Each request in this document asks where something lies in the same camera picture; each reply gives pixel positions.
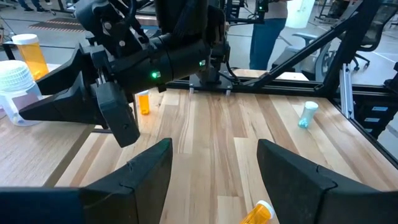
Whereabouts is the silver aluminium extrusion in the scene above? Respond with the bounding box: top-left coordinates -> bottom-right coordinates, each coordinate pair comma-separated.
338,63 -> 356,119

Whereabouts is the orange pill bottle white cap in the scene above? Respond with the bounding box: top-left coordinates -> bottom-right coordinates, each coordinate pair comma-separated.
239,200 -> 276,224
136,90 -> 151,116
11,33 -> 50,81

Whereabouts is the person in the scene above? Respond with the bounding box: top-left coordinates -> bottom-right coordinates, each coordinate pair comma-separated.
17,0 -> 52,13
248,0 -> 289,71

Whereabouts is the black aluminium table frame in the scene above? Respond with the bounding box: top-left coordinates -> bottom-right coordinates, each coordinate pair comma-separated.
164,0 -> 398,162

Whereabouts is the black rack with blue labels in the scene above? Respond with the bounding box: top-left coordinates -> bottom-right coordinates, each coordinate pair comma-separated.
354,93 -> 398,139

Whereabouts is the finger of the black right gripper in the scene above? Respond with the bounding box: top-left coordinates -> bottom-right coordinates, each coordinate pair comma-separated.
18,75 -> 108,126
35,44 -> 104,96

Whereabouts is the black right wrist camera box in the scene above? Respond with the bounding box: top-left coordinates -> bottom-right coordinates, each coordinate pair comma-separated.
94,81 -> 141,149

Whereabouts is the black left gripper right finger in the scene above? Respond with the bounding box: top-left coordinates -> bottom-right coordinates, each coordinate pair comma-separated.
256,138 -> 379,224

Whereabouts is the white board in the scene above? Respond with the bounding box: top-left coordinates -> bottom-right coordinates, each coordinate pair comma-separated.
285,0 -> 316,29

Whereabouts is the clear pill bottle ribbed cap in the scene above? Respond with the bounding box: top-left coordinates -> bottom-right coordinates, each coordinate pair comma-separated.
0,60 -> 44,128

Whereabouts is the grey office chair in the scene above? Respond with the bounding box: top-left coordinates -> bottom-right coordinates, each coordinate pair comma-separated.
273,32 -> 332,82

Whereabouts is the teal pill bottle white cap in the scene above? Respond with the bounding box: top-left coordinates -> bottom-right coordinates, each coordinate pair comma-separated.
297,101 -> 320,129

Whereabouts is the black office chair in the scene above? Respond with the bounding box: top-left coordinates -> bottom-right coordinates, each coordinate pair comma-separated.
354,6 -> 398,71

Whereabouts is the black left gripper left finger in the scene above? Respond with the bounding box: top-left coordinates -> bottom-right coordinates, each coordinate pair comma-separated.
80,138 -> 174,224

